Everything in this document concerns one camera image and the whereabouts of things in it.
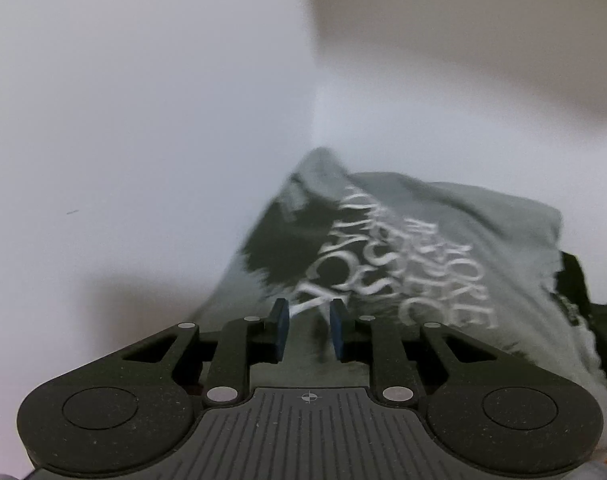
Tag grey printed t-shirt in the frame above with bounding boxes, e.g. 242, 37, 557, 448
196, 147, 607, 466

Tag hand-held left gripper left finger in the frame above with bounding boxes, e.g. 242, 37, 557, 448
120, 298, 290, 406

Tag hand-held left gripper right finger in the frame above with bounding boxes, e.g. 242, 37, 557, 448
330, 298, 504, 406

